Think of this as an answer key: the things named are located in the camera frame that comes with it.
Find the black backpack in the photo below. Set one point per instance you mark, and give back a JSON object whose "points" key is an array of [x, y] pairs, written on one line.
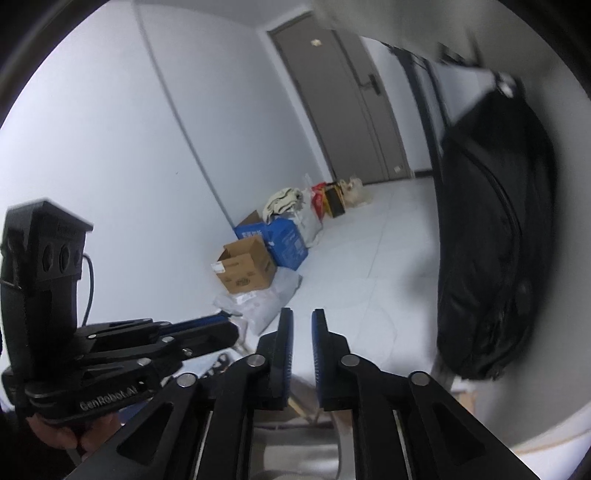
{"points": [[494, 240]]}

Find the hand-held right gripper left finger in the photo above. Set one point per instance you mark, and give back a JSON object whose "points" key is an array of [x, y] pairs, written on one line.
{"points": [[285, 355]]}

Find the brown cardboard box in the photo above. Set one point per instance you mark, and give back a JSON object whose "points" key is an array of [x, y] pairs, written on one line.
{"points": [[247, 272]]}

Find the black coat rack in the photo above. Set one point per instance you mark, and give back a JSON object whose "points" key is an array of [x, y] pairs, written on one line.
{"points": [[436, 92]]}

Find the clear plastic bag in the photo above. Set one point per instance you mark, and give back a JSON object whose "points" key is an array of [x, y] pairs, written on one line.
{"points": [[268, 304]]}

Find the person's left hand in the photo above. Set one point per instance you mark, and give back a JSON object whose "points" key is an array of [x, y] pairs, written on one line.
{"points": [[60, 436]]}

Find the grey door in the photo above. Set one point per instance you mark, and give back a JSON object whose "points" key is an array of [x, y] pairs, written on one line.
{"points": [[341, 106]]}

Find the yellow and black box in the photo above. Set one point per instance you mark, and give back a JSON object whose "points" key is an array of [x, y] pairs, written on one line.
{"points": [[336, 203]]}

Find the beige cloth pile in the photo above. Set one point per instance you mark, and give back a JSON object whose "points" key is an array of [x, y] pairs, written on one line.
{"points": [[281, 201]]}

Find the blue cardboard box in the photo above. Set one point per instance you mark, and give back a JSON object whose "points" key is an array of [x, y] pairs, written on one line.
{"points": [[288, 244]]}

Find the beige bag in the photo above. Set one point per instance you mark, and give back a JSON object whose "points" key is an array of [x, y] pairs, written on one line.
{"points": [[355, 191]]}

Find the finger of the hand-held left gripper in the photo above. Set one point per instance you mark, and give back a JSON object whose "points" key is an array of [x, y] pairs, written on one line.
{"points": [[212, 318], [207, 337]]}

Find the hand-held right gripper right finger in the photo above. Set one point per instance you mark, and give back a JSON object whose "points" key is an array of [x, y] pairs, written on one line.
{"points": [[317, 360]]}

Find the white plastic bag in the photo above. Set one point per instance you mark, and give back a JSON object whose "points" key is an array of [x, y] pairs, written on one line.
{"points": [[310, 221]]}

